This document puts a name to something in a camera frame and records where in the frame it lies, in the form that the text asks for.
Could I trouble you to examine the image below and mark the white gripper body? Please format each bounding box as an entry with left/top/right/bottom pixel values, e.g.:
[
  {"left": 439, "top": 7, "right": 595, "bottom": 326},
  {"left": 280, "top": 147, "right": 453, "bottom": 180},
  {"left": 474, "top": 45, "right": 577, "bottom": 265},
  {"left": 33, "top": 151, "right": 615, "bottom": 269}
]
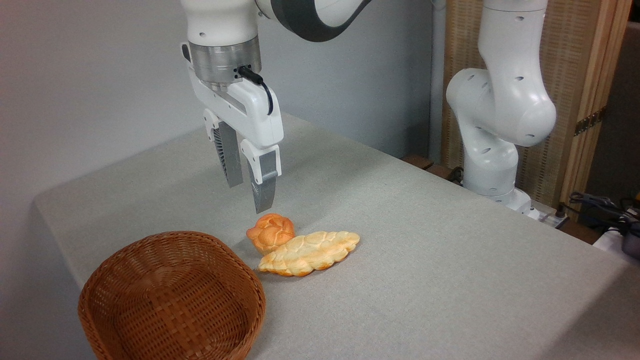
[{"left": 187, "top": 67, "right": 285, "bottom": 150}]

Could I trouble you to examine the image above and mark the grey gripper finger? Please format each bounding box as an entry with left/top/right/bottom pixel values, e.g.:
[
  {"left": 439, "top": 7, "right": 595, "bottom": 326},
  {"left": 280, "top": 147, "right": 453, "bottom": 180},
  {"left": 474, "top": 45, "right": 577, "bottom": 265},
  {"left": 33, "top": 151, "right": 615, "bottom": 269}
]
[
  {"left": 240, "top": 140, "right": 283, "bottom": 215},
  {"left": 202, "top": 109, "right": 245, "bottom": 189}
]

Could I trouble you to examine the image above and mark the round orange bread bun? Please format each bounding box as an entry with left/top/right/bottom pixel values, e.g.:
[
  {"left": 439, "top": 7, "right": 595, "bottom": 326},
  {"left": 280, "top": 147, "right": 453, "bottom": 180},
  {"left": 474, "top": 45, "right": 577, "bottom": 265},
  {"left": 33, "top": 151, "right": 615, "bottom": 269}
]
[{"left": 246, "top": 213, "right": 296, "bottom": 256}]

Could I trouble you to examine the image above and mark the long braided bread loaf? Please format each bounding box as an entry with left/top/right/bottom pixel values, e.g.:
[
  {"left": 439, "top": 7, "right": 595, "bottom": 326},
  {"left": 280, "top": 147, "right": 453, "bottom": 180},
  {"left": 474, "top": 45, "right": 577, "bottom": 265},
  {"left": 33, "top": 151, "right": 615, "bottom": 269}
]
[{"left": 258, "top": 230, "right": 361, "bottom": 277}]

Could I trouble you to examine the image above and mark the brown wicker basket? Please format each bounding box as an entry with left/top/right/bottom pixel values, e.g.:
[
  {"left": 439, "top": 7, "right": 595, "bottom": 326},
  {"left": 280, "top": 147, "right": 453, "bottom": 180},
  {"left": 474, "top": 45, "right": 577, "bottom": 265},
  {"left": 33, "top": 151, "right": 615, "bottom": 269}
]
[{"left": 77, "top": 230, "right": 267, "bottom": 360}]

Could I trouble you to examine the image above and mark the brown wooden base board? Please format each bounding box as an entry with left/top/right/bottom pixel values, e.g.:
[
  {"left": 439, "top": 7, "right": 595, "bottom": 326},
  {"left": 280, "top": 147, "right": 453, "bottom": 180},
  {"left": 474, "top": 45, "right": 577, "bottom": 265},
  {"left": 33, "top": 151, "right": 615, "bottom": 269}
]
[{"left": 401, "top": 154, "right": 463, "bottom": 185}]

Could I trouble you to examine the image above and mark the wood and rattan folding screen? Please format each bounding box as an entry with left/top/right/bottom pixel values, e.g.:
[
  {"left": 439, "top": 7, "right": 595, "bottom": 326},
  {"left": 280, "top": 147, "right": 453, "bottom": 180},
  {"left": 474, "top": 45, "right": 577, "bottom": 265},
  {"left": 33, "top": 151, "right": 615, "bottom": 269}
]
[{"left": 441, "top": 0, "right": 634, "bottom": 221}]

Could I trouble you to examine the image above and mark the metal screen hinge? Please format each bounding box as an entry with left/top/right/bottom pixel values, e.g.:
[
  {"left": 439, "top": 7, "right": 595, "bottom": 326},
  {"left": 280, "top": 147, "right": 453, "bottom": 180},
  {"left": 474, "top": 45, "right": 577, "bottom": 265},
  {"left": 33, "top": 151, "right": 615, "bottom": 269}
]
[{"left": 574, "top": 106, "right": 607, "bottom": 137}]

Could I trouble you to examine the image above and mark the dark grey device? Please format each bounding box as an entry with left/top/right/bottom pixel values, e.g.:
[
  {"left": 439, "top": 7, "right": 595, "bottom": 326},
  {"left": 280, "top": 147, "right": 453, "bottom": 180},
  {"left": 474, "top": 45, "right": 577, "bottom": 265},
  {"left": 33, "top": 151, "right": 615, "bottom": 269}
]
[{"left": 621, "top": 222, "right": 640, "bottom": 260}]

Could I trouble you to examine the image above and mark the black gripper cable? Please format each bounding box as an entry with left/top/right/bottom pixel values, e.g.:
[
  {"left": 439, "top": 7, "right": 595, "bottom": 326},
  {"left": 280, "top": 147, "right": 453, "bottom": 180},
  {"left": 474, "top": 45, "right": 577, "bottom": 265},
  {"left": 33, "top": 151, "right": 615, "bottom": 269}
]
[{"left": 237, "top": 65, "right": 275, "bottom": 116}]

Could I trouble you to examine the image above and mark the black cable bundle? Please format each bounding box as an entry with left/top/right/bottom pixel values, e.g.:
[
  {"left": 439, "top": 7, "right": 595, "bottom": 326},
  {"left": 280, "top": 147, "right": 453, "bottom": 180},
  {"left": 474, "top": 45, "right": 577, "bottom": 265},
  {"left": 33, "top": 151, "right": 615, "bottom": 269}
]
[{"left": 568, "top": 191, "right": 640, "bottom": 236}]

